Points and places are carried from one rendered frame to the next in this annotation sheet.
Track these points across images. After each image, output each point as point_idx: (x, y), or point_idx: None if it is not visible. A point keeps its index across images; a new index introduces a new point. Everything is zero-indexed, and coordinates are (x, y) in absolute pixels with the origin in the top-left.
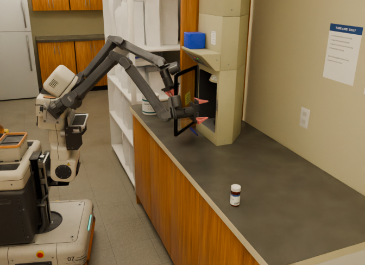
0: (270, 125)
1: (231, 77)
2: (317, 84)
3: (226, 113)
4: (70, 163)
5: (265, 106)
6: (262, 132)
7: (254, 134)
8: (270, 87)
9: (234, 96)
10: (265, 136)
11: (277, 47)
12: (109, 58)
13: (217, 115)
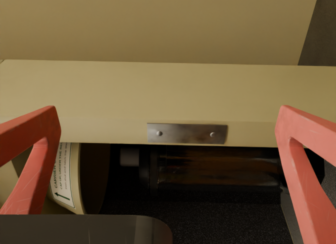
0: (275, 24)
1: (29, 74)
2: None
3: (236, 87)
4: None
5: (218, 54)
6: (304, 46)
7: (319, 53)
8: (156, 38)
9: (144, 63)
10: (314, 21)
11: (34, 23)
12: None
13: (255, 125)
